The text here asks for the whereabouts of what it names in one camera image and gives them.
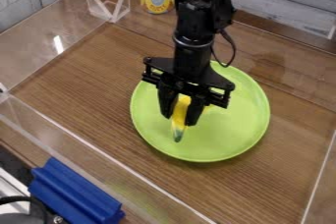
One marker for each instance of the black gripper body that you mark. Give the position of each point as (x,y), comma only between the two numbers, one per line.
(208,83)

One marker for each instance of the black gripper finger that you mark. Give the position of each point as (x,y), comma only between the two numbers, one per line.
(168,96)
(195,110)

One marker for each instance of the yellow banana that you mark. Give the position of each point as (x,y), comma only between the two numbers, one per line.
(179,115)

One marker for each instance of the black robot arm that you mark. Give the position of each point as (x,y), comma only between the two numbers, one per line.
(201,19)

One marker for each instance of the green plate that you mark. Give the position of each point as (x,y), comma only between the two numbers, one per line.
(225,132)

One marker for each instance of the blue plastic clamp block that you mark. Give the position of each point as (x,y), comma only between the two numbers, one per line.
(72,196)

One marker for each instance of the clear acrylic enclosure wall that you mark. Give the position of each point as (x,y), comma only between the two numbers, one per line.
(76,113)

